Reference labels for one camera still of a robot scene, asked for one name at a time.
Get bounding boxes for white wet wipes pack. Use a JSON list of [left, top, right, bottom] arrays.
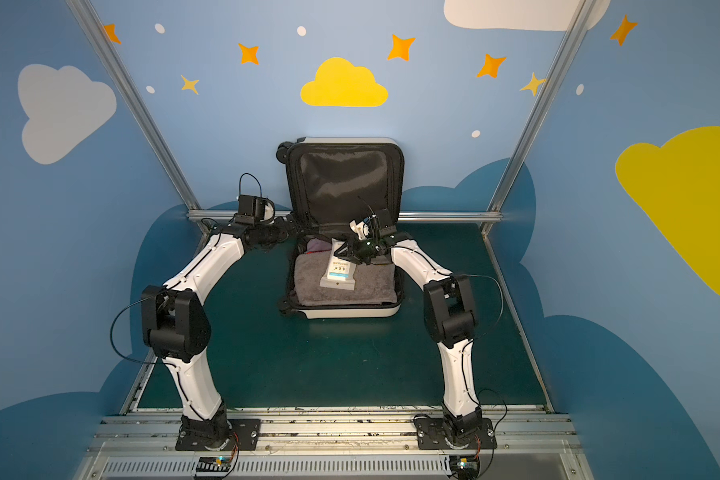
[[319, 239, 357, 291]]

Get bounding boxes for purple pants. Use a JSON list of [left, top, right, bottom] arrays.
[[305, 238, 333, 254]]

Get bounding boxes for grey towel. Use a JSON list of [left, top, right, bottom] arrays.
[[293, 251, 398, 307]]

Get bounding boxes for black white suitcase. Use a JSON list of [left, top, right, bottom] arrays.
[[276, 138, 404, 319]]

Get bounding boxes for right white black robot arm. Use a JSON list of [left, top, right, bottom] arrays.
[[334, 210, 483, 448]]

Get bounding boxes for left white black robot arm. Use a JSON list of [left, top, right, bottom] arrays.
[[140, 195, 288, 451]]

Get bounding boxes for rear aluminium crossbar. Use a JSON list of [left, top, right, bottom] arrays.
[[187, 210, 502, 224]]

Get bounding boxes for right small circuit board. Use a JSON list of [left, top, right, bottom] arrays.
[[448, 456, 481, 480]]

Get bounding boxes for small circuit board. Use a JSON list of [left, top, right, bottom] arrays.
[[448, 456, 481, 480], [193, 456, 236, 479]]

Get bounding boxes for left small circuit board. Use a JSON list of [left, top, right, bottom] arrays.
[[193, 456, 236, 479]]

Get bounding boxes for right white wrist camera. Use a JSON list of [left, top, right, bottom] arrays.
[[349, 220, 370, 240]]

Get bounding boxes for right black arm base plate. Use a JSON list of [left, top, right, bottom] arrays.
[[412, 415, 498, 450]]

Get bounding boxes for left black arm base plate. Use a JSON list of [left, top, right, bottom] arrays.
[[175, 416, 261, 452]]

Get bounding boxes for aluminium front rail frame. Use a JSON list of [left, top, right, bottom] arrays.
[[75, 406, 593, 479]]

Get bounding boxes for left aluminium frame post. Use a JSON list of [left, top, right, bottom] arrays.
[[65, 0, 202, 211]]

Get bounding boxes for aluminium frame post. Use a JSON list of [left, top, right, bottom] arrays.
[[65, 0, 202, 211], [487, 0, 598, 222]]

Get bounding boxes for right aluminium frame post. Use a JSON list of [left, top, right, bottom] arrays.
[[487, 0, 598, 222]]

